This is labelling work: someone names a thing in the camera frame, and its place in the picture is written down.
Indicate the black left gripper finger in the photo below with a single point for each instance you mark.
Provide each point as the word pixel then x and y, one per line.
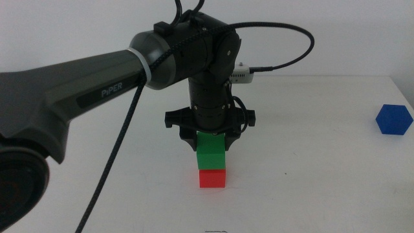
pixel 189 138
pixel 230 139

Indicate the green cube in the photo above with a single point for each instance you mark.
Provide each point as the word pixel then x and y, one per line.
pixel 210 152

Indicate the red cube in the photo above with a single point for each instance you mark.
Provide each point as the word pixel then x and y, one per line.
pixel 211 178

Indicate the blue cube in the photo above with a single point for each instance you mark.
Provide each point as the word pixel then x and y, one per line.
pixel 394 119

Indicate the black left Piper arm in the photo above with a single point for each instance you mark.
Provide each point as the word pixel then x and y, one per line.
pixel 81 82

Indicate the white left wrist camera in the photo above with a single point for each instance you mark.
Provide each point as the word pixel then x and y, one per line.
pixel 242 73

